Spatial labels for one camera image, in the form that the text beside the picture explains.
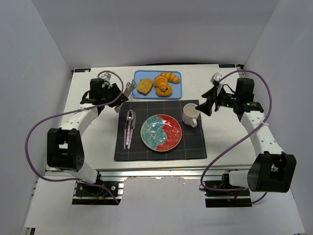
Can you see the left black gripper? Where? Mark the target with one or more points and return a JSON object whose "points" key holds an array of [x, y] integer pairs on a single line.
{"points": [[117, 92]]}

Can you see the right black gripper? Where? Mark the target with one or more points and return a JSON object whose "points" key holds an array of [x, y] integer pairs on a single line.
{"points": [[213, 99]]}

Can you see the metal tongs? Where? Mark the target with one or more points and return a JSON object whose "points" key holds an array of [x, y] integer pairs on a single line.
{"points": [[124, 94]]}

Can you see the brown bread slice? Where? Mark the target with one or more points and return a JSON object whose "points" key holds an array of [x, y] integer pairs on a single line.
{"points": [[145, 86]]}

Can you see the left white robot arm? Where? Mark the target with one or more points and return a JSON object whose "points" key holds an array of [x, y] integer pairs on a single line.
{"points": [[64, 144]]}

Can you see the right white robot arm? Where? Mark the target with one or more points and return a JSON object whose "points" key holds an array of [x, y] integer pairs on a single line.
{"points": [[273, 169]]}

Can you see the white ceramic mug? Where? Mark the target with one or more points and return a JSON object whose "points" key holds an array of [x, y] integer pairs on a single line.
{"points": [[190, 115]]}

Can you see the blue plastic tray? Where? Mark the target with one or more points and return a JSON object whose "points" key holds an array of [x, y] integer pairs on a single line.
{"points": [[152, 74]]}

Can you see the right blue table label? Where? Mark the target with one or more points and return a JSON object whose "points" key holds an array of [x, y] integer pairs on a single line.
{"points": [[224, 66]]}

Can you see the blue table label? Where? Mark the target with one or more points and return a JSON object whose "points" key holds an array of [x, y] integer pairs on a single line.
{"points": [[224, 66], [82, 70]]}

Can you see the left blue table label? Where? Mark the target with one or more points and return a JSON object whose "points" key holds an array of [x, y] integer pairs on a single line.
{"points": [[82, 70]]}

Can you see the striped croissant roll back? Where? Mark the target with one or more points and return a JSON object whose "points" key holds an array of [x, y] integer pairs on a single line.
{"points": [[171, 77]]}

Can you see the striped croissant roll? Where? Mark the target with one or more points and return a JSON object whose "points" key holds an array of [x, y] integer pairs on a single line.
{"points": [[161, 82], [171, 77]]}

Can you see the dark checked placemat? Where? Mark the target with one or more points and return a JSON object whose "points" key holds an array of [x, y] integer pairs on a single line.
{"points": [[191, 146]]}

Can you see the striped croissant roll front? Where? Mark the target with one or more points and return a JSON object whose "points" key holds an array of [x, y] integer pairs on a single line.
{"points": [[161, 82]]}

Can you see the red teal floral plate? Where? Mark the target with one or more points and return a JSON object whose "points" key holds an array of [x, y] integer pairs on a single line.
{"points": [[161, 133]]}

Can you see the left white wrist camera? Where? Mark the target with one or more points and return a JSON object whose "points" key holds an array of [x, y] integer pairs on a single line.
{"points": [[106, 76]]}

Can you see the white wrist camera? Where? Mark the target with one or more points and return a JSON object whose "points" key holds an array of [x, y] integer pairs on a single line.
{"points": [[215, 79], [106, 76]]}

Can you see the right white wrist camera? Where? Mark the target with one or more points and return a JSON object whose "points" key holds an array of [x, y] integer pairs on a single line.
{"points": [[215, 79]]}

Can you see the metal spoon pink handle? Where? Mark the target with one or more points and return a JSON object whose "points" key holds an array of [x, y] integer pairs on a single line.
{"points": [[130, 125]]}

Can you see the metal knife pink handle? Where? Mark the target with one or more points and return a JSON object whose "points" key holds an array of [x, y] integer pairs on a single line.
{"points": [[131, 128]]}

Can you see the orange ring donut bread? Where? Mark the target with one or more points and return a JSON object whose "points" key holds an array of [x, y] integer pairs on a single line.
{"points": [[166, 93]]}

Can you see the aluminium table frame rail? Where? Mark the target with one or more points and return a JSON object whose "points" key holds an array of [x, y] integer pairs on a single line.
{"points": [[149, 172]]}

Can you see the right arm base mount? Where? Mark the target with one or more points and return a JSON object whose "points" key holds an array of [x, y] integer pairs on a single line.
{"points": [[221, 199]]}

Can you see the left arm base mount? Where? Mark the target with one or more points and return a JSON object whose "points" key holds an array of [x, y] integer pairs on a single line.
{"points": [[89, 195]]}

